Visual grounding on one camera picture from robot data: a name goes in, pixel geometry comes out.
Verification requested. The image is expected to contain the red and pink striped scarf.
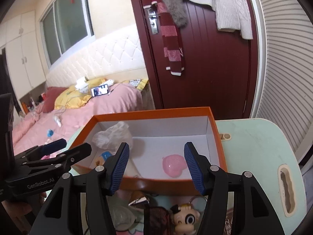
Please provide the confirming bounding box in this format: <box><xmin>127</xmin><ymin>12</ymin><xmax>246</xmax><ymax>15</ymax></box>
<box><xmin>140</xmin><ymin>0</ymin><xmax>186</xmax><ymax>77</ymax></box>

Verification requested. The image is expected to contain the cartoon print green desktop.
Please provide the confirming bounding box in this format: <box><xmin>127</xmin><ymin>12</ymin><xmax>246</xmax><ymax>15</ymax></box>
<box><xmin>66</xmin><ymin>118</ymin><xmax>307</xmax><ymax>235</ymax></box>

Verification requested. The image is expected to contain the white louvred closet door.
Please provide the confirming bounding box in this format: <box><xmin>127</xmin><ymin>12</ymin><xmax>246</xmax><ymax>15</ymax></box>
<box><xmin>247</xmin><ymin>0</ymin><xmax>313</xmax><ymax>162</ymax></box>

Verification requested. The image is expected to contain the cream cupboard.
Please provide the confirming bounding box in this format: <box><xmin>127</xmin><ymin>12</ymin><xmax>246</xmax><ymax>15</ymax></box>
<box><xmin>0</xmin><ymin>10</ymin><xmax>48</xmax><ymax>98</ymax></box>

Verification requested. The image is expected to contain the yellow cartoon print pillow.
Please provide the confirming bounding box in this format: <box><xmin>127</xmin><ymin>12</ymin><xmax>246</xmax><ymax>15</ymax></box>
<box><xmin>122</xmin><ymin>78</ymin><xmax>149</xmax><ymax>90</ymax></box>

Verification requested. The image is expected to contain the pink heart-shaped case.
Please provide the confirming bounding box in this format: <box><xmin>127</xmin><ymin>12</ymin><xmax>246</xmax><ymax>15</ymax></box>
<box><xmin>162</xmin><ymin>154</ymin><xmax>187</xmax><ymax>177</ymax></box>

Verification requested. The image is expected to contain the white charger block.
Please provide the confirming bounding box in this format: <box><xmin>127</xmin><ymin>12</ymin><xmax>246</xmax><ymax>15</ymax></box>
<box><xmin>76</xmin><ymin>77</ymin><xmax>88</xmax><ymax>91</ymax></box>

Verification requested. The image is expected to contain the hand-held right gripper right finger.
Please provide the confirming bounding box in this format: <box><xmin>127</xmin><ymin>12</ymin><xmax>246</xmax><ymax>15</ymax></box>
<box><xmin>183</xmin><ymin>141</ymin><xmax>285</xmax><ymax>235</ymax></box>

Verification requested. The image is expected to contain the orange bear-shaped gadget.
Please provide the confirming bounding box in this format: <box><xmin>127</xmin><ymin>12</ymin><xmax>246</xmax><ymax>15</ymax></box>
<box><xmin>94</xmin><ymin>151</ymin><xmax>114</xmax><ymax>169</ymax></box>

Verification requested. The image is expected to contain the window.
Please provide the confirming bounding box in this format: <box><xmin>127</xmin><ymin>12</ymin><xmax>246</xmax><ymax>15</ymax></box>
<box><xmin>39</xmin><ymin>0</ymin><xmax>95</xmax><ymax>66</ymax></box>

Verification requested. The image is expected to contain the orange cardboard box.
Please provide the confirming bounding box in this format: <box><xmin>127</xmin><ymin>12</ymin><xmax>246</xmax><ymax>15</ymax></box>
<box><xmin>69</xmin><ymin>106</ymin><xmax>228</xmax><ymax>196</ymax></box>

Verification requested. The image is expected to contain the white cable knit sweater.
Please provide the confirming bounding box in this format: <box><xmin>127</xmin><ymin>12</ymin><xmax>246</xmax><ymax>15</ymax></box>
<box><xmin>213</xmin><ymin>0</ymin><xmax>253</xmax><ymax>40</ymax></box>

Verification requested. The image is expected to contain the silver door handle plate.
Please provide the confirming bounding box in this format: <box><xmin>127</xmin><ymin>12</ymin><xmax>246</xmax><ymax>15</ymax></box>
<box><xmin>146</xmin><ymin>7</ymin><xmax>160</xmax><ymax>35</ymax></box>

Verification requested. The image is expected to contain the grey fur collar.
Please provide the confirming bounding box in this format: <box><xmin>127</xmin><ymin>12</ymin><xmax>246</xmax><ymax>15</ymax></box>
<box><xmin>153</xmin><ymin>0</ymin><xmax>189</xmax><ymax>28</ymax></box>

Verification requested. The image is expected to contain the dark red wooden door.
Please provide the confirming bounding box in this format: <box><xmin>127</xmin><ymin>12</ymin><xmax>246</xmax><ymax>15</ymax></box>
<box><xmin>127</xmin><ymin>0</ymin><xmax>260</xmax><ymax>123</ymax></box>

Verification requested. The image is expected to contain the dark red pillow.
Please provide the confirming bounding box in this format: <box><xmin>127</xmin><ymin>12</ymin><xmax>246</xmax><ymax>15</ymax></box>
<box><xmin>40</xmin><ymin>87</ymin><xmax>70</xmax><ymax>112</ymax></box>

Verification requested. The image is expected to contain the white paper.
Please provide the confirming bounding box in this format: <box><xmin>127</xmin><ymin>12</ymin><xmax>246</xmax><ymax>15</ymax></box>
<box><xmin>92</xmin><ymin>121</ymin><xmax>134</xmax><ymax>152</ymax></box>

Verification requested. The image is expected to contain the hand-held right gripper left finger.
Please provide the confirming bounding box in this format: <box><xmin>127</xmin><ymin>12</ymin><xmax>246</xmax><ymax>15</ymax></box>
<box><xmin>29</xmin><ymin>142</ymin><xmax>130</xmax><ymax>235</ymax></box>

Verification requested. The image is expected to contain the pink blanket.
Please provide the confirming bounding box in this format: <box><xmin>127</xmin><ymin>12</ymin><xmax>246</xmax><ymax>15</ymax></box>
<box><xmin>12</xmin><ymin>82</ymin><xmax>143</xmax><ymax>156</ymax></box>

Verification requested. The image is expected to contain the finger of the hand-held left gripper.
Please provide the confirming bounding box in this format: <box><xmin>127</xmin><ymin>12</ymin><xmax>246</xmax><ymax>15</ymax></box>
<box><xmin>14</xmin><ymin>142</ymin><xmax>93</xmax><ymax>175</ymax></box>
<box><xmin>14</xmin><ymin>138</ymin><xmax>67</xmax><ymax>163</ymax></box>

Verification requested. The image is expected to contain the plain yellow pillow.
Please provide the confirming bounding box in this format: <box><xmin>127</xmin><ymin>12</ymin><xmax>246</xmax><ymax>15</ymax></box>
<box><xmin>54</xmin><ymin>78</ymin><xmax>107</xmax><ymax>110</ymax></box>

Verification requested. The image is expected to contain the white charging cable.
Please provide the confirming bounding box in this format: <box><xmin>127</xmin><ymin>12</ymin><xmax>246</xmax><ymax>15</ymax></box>
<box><xmin>52</xmin><ymin>95</ymin><xmax>79</xmax><ymax>118</ymax></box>

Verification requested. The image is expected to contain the smartphone with lit screen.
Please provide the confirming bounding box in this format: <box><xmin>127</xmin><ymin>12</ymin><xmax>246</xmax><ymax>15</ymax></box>
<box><xmin>91</xmin><ymin>84</ymin><xmax>109</xmax><ymax>97</ymax></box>

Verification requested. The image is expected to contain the cartoon figure keychain toy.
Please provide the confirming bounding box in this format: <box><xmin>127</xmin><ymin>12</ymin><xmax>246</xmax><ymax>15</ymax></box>
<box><xmin>170</xmin><ymin>202</ymin><xmax>201</xmax><ymax>235</ymax></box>

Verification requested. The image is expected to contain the cream tufted headboard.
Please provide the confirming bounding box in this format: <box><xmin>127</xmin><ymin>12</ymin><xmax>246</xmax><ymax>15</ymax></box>
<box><xmin>45</xmin><ymin>24</ymin><xmax>147</xmax><ymax>87</ymax></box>

